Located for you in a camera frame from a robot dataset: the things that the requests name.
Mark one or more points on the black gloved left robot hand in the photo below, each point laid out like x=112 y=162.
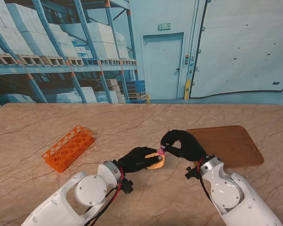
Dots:
x=136 y=160

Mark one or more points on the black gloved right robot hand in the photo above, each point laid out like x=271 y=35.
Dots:
x=191 y=146

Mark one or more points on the yellow cloth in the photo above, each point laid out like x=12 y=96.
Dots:
x=156 y=166

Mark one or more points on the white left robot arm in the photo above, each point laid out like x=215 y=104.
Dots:
x=80 y=195

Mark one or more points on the pink rubber band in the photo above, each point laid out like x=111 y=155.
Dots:
x=160 y=153

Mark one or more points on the brown wooden tray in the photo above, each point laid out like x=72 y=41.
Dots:
x=231 y=146

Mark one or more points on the orange test tube rack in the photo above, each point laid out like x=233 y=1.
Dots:
x=68 y=148

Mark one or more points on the printed warehouse backdrop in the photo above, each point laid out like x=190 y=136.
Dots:
x=155 y=47

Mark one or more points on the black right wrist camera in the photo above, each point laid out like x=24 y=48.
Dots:
x=192 y=173

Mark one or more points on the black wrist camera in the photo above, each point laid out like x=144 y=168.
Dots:
x=127 y=186
x=192 y=173

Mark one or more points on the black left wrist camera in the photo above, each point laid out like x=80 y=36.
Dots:
x=127 y=186

